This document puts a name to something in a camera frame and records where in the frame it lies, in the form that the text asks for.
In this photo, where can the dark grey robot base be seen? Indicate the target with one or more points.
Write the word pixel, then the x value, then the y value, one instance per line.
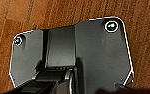
pixel 94 50

